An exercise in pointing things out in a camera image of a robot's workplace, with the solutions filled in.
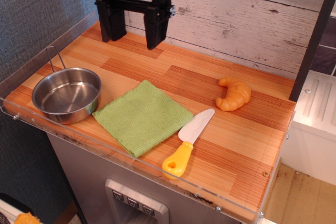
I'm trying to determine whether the clear acrylic guard rail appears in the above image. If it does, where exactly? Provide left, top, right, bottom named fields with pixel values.
left=1, top=22, right=295, bottom=223

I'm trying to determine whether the silver toy fridge cabinet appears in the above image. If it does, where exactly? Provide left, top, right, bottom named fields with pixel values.
left=48, top=134, right=238, bottom=223

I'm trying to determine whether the stainless steel pot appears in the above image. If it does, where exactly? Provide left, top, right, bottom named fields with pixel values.
left=31, top=46, right=102, bottom=124

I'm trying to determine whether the orange object bottom left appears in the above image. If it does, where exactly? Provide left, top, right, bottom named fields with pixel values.
left=14, top=212, right=41, bottom=224

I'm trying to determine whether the yellow handled toy knife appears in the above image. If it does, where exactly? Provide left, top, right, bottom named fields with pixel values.
left=162, top=109, right=215, bottom=179

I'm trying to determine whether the right dark frame post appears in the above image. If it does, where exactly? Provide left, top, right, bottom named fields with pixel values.
left=289, top=0, right=335, bottom=102

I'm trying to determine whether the orange toy croissant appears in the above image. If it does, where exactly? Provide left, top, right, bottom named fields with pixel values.
left=215, top=77, right=251, bottom=111

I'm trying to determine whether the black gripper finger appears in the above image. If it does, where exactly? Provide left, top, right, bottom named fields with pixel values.
left=144, top=0, right=170, bottom=50
left=96, top=0, right=127, bottom=41

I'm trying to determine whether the white plastic appliance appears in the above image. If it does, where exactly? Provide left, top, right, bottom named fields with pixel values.
left=280, top=71, right=335, bottom=185

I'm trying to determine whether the green cloth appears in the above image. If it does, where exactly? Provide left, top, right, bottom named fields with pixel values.
left=92, top=80, right=193, bottom=158

